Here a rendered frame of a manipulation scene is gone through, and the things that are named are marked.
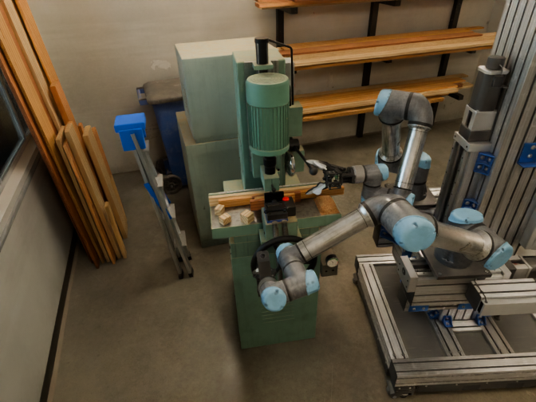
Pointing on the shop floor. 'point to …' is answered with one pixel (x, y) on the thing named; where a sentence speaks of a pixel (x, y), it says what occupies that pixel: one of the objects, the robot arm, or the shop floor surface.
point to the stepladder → (154, 186)
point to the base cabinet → (277, 326)
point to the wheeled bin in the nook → (167, 128)
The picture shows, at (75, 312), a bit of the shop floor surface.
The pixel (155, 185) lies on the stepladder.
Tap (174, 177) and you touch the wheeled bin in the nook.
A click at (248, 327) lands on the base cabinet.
